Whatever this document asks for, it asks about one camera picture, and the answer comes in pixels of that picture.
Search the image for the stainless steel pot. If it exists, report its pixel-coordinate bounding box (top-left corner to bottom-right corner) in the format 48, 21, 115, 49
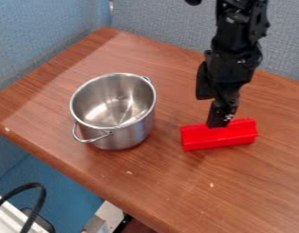
69, 73, 156, 150

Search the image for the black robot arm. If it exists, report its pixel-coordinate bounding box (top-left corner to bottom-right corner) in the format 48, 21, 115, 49
196, 0, 270, 128

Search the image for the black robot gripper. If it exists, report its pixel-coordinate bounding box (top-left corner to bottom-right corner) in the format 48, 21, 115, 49
196, 45, 263, 128

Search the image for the red plastic block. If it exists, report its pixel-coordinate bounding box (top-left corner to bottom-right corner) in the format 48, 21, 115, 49
180, 118, 259, 151

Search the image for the white box with black base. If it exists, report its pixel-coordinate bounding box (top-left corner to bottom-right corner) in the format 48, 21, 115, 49
0, 201, 56, 233

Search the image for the grey table leg bracket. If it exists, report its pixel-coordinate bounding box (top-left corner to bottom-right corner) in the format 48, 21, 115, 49
81, 201, 125, 233

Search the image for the black cable loop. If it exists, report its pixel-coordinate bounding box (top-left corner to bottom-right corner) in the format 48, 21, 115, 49
0, 182, 48, 233

